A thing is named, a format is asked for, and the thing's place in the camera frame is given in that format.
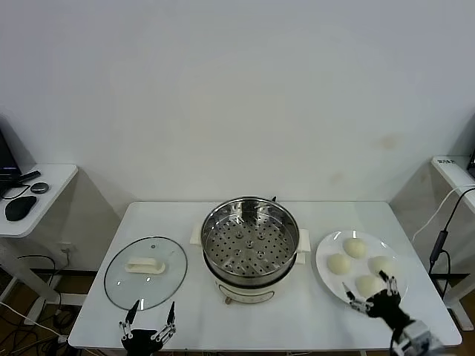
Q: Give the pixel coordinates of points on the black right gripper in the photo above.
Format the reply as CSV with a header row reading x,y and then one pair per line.
x,y
386,309

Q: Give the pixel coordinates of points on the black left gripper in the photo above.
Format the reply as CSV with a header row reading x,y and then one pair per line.
x,y
143,338

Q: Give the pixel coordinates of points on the white steamed baozi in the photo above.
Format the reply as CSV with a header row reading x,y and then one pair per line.
x,y
338,264
366,285
354,247
380,262

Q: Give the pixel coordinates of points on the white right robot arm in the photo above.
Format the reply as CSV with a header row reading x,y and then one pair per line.
x,y
423,332

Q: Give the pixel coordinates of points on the stainless steel steamer basket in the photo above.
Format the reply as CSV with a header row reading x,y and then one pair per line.
x,y
251,256

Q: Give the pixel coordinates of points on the white round plate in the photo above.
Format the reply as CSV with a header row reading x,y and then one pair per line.
x,y
326,274

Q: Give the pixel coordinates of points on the cream electric cooking pot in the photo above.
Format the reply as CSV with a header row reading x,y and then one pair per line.
x,y
245,293

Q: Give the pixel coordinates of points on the white printed label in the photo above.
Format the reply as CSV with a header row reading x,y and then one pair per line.
x,y
446,161

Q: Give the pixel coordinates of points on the white side table with mouse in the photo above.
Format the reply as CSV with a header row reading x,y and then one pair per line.
x,y
55,193

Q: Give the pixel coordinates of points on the black computer mouse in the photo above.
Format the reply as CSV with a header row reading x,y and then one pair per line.
x,y
20,207

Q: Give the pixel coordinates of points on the grey round disc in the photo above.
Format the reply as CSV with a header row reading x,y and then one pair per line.
x,y
39,187

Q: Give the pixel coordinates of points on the black remote control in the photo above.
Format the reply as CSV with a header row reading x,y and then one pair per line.
x,y
29,175

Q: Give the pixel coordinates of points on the dark-screen laptop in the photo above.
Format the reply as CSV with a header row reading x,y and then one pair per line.
x,y
5,152

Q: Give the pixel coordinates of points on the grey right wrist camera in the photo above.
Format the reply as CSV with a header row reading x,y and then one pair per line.
x,y
404,340

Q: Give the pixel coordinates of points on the white wall socket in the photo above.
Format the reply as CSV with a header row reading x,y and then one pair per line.
x,y
66,245

